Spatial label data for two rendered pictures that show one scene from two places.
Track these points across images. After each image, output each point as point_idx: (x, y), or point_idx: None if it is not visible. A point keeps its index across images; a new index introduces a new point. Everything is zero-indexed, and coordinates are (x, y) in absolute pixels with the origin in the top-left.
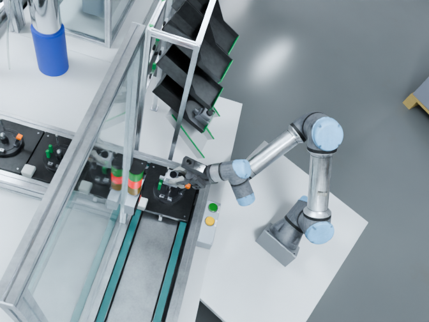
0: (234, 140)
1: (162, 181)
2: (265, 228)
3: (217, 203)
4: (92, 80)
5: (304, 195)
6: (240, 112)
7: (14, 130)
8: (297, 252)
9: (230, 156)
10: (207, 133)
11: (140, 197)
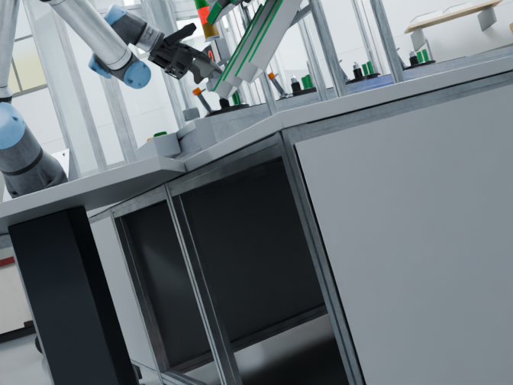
0: (221, 142)
1: (235, 95)
2: (69, 156)
3: (158, 136)
4: None
5: (13, 108)
6: (263, 120)
7: (425, 61)
8: (5, 186)
9: (203, 150)
10: (235, 67)
11: (214, 59)
